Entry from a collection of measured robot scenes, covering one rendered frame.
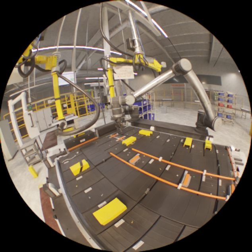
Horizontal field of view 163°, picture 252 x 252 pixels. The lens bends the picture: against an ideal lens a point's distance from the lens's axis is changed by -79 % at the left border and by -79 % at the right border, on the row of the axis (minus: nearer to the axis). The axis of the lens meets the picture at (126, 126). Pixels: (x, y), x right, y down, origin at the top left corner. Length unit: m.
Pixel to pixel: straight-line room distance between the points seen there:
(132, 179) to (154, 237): 0.38
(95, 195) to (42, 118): 9.34
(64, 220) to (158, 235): 0.57
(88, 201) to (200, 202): 0.62
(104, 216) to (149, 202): 0.23
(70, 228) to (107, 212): 0.35
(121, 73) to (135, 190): 1.44
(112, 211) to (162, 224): 0.24
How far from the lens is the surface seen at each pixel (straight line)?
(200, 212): 0.57
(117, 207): 0.48
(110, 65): 1.42
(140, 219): 0.50
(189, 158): 0.80
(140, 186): 0.57
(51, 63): 1.04
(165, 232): 0.50
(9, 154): 6.37
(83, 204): 0.59
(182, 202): 0.55
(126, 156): 0.79
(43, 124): 9.71
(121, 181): 0.60
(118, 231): 0.50
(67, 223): 0.76
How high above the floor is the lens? 1.49
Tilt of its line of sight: 19 degrees down
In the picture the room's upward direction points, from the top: 7 degrees counter-clockwise
